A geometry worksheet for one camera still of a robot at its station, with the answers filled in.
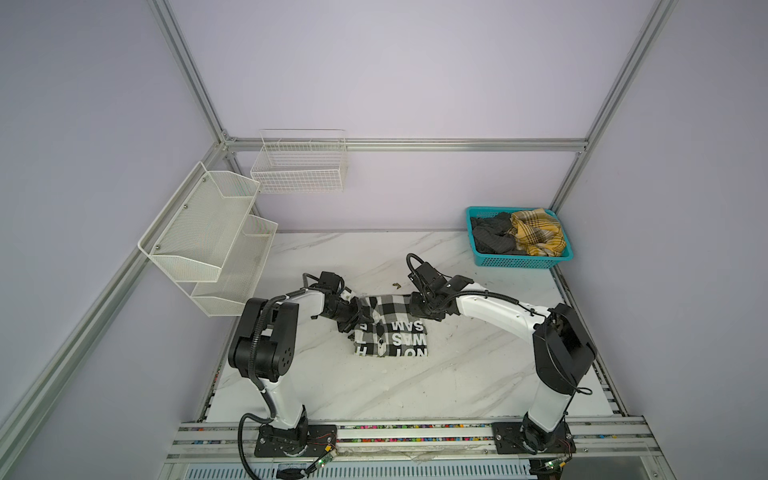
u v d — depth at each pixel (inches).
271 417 22.9
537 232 41.1
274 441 26.6
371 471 27.6
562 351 18.5
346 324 33.7
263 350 19.3
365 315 35.6
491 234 42.7
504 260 41.1
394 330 34.7
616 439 29.5
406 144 36.5
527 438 25.7
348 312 33.1
